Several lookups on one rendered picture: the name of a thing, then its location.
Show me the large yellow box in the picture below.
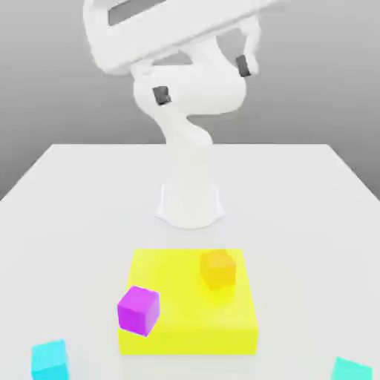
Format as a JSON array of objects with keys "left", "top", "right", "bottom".
[{"left": 117, "top": 248, "right": 258, "bottom": 356}]

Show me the small magenta cube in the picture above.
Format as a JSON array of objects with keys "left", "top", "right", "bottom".
[{"left": 117, "top": 285, "right": 161, "bottom": 338}]

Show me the small orange cube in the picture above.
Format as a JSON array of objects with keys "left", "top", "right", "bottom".
[{"left": 199, "top": 249, "right": 238, "bottom": 291}]

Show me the small turquoise cube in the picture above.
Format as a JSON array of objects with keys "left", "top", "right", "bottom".
[{"left": 330, "top": 356, "right": 374, "bottom": 380}]

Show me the small cyan cube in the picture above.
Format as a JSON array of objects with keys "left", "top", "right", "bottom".
[{"left": 30, "top": 338, "right": 70, "bottom": 380}]

